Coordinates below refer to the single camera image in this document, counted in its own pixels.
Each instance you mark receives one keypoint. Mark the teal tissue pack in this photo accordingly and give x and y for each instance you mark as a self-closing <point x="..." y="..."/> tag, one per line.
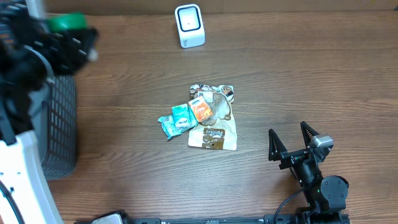
<point x="183" y="117"/>

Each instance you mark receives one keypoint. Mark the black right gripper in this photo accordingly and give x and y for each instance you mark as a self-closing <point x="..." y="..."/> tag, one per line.
<point x="279" y="152"/>

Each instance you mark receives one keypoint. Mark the green lid jar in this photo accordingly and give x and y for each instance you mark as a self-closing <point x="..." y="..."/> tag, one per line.
<point x="64" y="22"/>

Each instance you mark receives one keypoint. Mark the orange tissue pack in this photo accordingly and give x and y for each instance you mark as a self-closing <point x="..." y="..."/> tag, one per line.
<point x="200" y="108"/>

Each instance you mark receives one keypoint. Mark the grey plastic basket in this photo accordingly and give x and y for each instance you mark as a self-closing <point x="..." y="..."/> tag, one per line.
<point x="53" y="115"/>

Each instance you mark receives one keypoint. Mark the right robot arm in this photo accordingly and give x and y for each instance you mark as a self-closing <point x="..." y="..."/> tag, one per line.
<point x="325" y="196"/>

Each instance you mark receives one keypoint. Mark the white barcode scanner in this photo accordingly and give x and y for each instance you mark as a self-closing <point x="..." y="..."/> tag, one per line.
<point x="190" y="26"/>

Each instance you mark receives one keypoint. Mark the brown snack pouch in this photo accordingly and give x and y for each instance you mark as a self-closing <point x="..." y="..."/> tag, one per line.
<point x="219" y="130"/>

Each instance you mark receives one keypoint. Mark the light teal wipes pack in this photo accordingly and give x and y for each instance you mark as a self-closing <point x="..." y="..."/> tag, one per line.
<point x="168" y="126"/>

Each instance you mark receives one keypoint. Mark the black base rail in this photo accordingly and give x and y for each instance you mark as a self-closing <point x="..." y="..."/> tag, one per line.
<point x="120" y="216"/>

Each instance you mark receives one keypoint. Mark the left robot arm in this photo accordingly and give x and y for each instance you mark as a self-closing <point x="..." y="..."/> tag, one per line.
<point x="39" y="57"/>

